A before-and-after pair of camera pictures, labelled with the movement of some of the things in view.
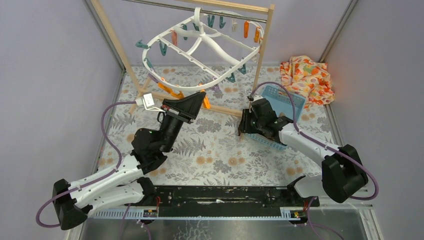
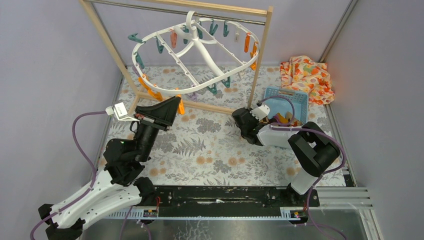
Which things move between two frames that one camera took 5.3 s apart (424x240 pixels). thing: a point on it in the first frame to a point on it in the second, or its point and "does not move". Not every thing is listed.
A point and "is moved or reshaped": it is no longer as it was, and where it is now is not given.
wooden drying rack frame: [269, 8] is moved or reshaped
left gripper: [178, 112] to [154, 120]
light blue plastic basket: [280, 99] is moved or reshaped
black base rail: [174, 197] does not move
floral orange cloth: [309, 79] does not move
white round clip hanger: [199, 14] is moved or reshaped
